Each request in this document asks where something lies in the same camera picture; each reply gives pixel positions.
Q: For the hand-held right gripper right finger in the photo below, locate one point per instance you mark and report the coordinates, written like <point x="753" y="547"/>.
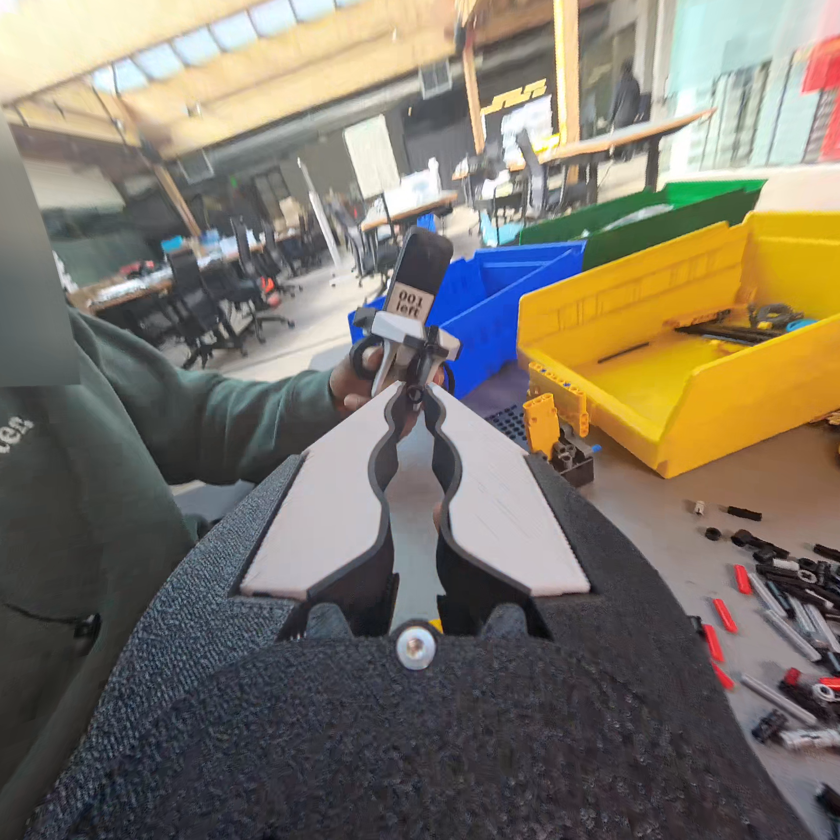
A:
<point x="512" y="525"/>

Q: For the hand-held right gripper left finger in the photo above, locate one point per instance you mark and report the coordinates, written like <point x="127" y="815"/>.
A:
<point x="315" y="525"/>

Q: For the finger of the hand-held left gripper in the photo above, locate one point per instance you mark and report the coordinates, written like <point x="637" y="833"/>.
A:
<point x="449" y="348"/>
<point x="386" y="364"/>

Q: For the small black lego connector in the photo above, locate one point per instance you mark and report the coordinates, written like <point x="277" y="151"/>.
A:
<point x="415" y="384"/>

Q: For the black and yellow lego model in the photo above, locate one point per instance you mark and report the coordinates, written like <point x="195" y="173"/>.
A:
<point x="544" y="426"/>

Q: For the person's left forearm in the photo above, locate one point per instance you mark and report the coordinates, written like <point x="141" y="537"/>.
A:
<point x="229" y="420"/>

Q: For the heap of dark lego parts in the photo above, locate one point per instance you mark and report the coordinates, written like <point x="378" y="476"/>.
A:
<point x="741" y="328"/>

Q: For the pile of small lego pieces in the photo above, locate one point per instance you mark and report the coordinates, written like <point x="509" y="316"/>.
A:
<point x="787" y="623"/>

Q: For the person's left hand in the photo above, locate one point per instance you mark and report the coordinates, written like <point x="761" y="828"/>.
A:
<point x="344" y="390"/>

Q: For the blue plastic bin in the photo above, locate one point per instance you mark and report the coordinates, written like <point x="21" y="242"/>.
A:
<point x="499" y="308"/>

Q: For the whiteboard with writing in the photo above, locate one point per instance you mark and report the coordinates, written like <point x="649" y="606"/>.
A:
<point x="371" y="157"/>

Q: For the long wooden work table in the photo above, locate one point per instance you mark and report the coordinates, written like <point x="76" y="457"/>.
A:
<point x="604" y="144"/>

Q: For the green plastic bin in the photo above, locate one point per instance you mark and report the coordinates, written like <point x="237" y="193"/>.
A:
<point x="656" y="223"/>

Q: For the yellow plastic bin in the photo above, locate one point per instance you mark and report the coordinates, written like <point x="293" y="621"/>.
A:
<point x="722" y="407"/>

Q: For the person's green sweatshirt torso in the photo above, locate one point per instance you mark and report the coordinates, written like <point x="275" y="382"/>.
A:
<point x="79" y="590"/>

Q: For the red and blue storage rack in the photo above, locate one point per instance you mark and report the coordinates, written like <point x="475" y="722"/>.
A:
<point x="823" y="98"/>

